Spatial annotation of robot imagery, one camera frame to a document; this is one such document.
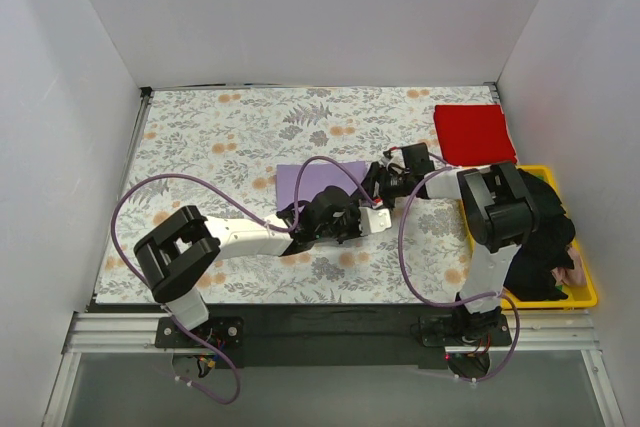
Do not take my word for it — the floral patterned table mat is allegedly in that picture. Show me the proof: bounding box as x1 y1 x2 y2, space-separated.
95 86 492 304

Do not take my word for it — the yellow plastic tray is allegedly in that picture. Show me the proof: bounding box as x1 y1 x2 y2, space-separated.
459 163 599 310

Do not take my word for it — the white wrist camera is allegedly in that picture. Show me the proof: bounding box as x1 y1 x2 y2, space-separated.
359 201 392 236
381 147 405 173

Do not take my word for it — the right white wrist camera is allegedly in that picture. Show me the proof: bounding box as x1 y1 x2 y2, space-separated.
381 147 405 173

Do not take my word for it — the lavender t shirt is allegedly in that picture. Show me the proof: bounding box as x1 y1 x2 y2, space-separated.
275 161 368 211

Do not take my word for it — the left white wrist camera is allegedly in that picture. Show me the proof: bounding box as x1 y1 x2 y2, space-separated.
359 201 392 236

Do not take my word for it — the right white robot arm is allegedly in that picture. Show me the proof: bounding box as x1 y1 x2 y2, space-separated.
362 144 540 345

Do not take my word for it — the black clothes pile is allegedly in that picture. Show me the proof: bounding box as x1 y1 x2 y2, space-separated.
505 169 576 302

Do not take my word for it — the folded red t shirt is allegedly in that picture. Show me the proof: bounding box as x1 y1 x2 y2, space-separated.
433 104 517 166

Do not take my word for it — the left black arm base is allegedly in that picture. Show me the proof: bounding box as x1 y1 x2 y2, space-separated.
154 317 244 349

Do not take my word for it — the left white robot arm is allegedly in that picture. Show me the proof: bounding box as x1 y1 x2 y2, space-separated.
134 186 363 347

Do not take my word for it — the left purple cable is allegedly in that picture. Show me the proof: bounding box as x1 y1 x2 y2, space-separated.
110 156 376 405

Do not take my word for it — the pink garment in tray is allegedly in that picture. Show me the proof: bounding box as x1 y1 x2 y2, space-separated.
551 245 587 287

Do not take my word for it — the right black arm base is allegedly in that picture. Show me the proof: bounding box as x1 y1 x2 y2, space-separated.
412 307 512 347

